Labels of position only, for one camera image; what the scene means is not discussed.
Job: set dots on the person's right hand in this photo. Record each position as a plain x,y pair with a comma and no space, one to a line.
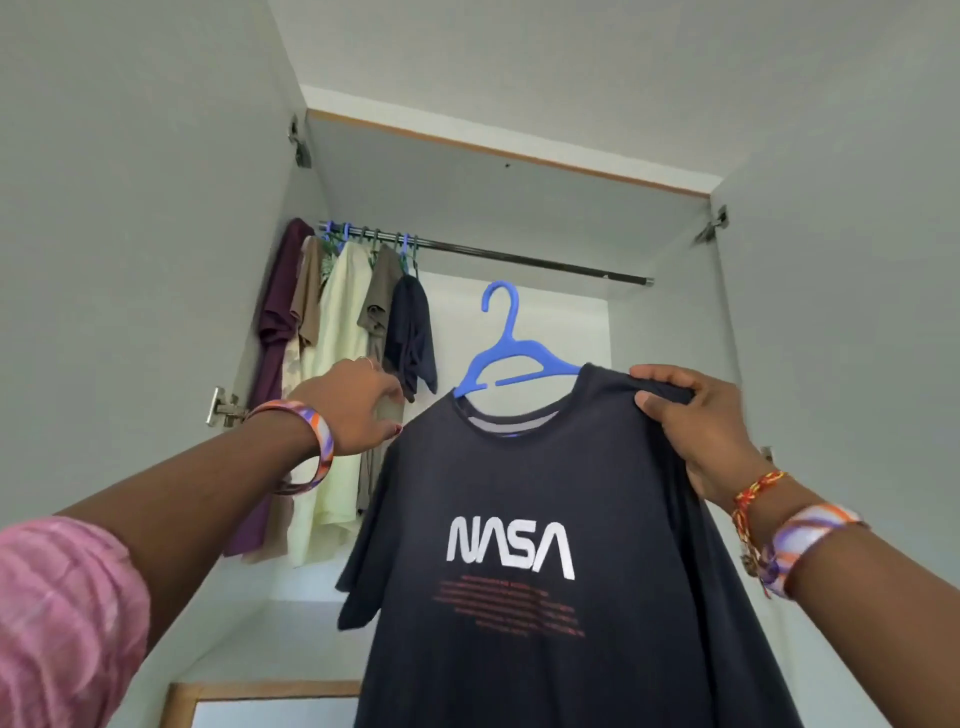
702,428

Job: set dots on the person's left hand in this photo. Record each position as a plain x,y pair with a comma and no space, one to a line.
357,405

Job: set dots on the light yellow shirt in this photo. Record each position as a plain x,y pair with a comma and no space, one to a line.
338,323

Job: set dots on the navy blue shorts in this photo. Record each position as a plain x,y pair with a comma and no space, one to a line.
413,338

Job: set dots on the olive green t-shirt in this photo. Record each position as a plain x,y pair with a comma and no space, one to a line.
378,308

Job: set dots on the purple tree-print t-shirt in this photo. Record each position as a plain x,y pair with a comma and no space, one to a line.
278,330

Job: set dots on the black NASA t-shirt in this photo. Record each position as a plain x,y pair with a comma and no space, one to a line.
600,495

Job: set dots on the beige garment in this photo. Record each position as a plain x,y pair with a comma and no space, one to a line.
306,293

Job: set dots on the person's left forearm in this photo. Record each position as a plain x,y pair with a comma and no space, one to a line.
180,503

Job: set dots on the person's right forearm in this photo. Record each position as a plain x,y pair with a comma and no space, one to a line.
885,630

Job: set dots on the dark metal wardrobe rod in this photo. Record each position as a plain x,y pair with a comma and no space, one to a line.
525,261

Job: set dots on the striped orange purple bangle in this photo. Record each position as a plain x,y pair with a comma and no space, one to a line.
315,435

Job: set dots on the striped white purple bangle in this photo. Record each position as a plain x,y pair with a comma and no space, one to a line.
803,540

